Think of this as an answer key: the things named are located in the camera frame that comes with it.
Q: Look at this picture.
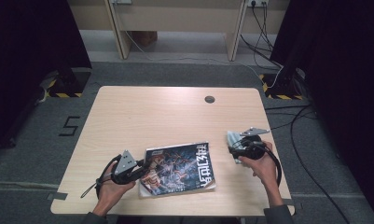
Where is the dark blue illustrated book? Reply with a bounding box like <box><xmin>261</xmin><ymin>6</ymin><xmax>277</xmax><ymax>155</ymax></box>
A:
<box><xmin>138</xmin><ymin>141</ymin><xmax>217</xmax><ymax>198</ymax></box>

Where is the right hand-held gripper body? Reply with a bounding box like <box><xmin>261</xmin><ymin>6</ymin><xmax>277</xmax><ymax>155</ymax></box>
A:
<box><xmin>236</xmin><ymin>126</ymin><xmax>270</xmax><ymax>161</ymax></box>

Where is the thin white floor cable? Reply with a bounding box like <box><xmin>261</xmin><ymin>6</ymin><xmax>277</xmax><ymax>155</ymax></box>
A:
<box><xmin>123</xmin><ymin>30</ymin><xmax>264</xmax><ymax>79</ymax></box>

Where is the beige wooden desk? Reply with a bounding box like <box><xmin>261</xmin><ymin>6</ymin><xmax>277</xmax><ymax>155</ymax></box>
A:
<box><xmin>66</xmin><ymin>0</ymin><xmax>291</xmax><ymax>63</ymax></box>

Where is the brown cardboard box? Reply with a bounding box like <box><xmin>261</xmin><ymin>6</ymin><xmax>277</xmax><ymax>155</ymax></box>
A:
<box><xmin>130</xmin><ymin>30</ymin><xmax>159</xmax><ymax>48</ymax></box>

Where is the black power cables bundle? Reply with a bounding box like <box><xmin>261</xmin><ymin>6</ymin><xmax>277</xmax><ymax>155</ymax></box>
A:
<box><xmin>239</xmin><ymin>3</ymin><xmax>284</xmax><ymax>70</ymax></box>

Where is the black curtain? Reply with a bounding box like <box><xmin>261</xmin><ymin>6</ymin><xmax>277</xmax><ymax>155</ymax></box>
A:
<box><xmin>0</xmin><ymin>0</ymin><xmax>93</xmax><ymax>154</ymax></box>
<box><xmin>270</xmin><ymin>0</ymin><xmax>374</xmax><ymax>224</ymax></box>

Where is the black stand base striped tape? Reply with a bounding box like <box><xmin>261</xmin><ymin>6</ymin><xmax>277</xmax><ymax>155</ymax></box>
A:
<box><xmin>257</xmin><ymin>68</ymin><xmax>308</xmax><ymax>102</ymax></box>
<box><xmin>39</xmin><ymin>66</ymin><xmax>92</xmax><ymax>99</ymax></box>

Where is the grey tape piece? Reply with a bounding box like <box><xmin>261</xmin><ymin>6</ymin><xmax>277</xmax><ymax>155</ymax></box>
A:
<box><xmin>280</xmin><ymin>197</ymin><xmax>303</xmax><ymax>216</ymax></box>
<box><xmin>46</xmin><ymin>191</ymin><xmax>69</xmax><ymax>202</ymax></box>

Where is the light blue textured cloth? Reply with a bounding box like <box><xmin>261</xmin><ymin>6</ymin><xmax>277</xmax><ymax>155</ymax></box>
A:
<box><xmin>226</xmin><ymin>130</ymin><xmax>248</xmax><ymax>165</ymax></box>

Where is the white power strip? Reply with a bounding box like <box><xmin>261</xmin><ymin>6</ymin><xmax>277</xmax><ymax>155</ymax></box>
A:
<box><xmin>246</xmin><ymin>0</ymin><xmax>270</xmax><ymax>8</ymax></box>

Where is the long black floor cable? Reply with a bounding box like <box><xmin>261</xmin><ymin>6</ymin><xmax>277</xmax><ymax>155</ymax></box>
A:
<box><xmin>288</xmin><ymin>105</ymin><xmax>353</xmax><ymax>224</ymax></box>

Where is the person's right hand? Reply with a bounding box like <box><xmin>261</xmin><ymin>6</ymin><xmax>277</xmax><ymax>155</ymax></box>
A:
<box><xmin>238</xmin><ymin>141</ymin><xmax>278</xmax><ymax>188</ymax></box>

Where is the person's left hand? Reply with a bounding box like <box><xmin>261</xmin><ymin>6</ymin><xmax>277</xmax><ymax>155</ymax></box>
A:
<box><xmin>91</xmin><ymin>162</ymin><xmax>137</xmax><ymax>217</ymax></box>

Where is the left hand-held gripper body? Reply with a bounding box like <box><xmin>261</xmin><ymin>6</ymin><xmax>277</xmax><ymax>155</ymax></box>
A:
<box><xmin>110</xmin><ymin>149</ymin><xmax>146</xmax><ymax>186</ymax></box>

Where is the short black floor cable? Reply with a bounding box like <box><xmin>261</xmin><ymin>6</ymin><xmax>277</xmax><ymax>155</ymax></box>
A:
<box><xmin>264</xmin><ymin>105</ymin><xmax>318</xmax><ymax>132</ymax></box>

